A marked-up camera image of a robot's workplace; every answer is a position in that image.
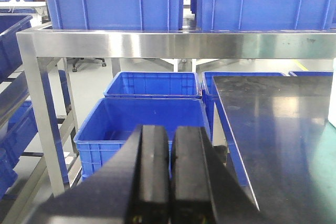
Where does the blue floor crate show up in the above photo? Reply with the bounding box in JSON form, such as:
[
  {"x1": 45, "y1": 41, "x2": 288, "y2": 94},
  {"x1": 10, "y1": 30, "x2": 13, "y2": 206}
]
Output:
[
  {"x1": 75, "y1": 98, "x2": 211, "y2": 179},
  {"x1": 201, "y1": 71, "x2": 285, "y2": 140},
  {"x1": 103, "y1": 71, "x2": 202, "y2": 99}
]

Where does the stainless steel table shelf frame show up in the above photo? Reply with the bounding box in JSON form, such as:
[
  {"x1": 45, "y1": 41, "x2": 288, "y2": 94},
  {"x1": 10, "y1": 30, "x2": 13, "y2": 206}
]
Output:
[{"x1": 17, "y1": 23, "x2": 335, "y2": 195}]

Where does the steel rack at left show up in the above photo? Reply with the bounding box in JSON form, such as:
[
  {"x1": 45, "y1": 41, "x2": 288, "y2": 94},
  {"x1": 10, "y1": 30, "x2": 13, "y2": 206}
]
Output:
[{"x1": 0, "y1": 58, "x2": 82, "y2": 224}]

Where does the blue floor crate right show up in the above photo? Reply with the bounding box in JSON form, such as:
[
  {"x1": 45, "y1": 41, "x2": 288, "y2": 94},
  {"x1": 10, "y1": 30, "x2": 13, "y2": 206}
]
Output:
[{"x1": 201, "y1": 71, "x2": 285, "y2": 140}]

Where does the blue floor crate near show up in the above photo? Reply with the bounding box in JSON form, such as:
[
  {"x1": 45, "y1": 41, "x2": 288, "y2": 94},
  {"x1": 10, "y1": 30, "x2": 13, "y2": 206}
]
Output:
[{"x1": 75, "y1": 98, "x2": 211, "y2": 179}]

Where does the blue bin on left rack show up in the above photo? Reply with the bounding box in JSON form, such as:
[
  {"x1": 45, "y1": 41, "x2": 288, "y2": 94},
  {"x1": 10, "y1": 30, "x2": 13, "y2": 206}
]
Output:
[{"x1": 1, "y1": 14, "x2": 33, "y2": 82}]

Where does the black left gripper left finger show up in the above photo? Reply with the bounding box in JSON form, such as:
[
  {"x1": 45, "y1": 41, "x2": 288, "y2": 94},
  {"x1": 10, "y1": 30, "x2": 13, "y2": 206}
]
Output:
[{"x1": 25, "y1": 125, "x2": 170, "y2": 223}]

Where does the blue crate on shelf left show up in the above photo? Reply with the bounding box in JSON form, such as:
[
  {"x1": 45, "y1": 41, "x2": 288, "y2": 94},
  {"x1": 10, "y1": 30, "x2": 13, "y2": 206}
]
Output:
[{"x1": 47, "y1": 0, "x2": 183, "y2": 31}]

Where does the blue crate on shelf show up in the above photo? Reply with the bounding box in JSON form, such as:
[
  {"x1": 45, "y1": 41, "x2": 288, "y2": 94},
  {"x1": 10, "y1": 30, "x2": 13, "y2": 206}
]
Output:
[
  {"x1": 196, "y1": 0, "x2": 335, "y2": 31},
  {"x1": 47, "y1": 0, "x2": 183, "y2": 31}
]

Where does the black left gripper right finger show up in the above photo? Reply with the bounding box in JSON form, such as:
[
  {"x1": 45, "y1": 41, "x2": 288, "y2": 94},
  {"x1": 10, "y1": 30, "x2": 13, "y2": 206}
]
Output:
[{"x1": 171, "y1": 126, "x2": 263, "y2": 223}]

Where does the blue floor crate far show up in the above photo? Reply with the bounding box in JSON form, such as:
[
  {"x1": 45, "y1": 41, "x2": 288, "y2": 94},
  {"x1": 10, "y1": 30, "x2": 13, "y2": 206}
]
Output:
[{"x1": 103, "y1": 71, "x2": 202, "y2": 99}]

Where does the blue crate on shelf right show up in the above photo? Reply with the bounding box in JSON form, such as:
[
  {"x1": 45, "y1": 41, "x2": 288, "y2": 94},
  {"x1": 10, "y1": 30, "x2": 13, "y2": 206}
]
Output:
[{"x1": 196, "y1": 0, "x2": 335, "y2": 31}]

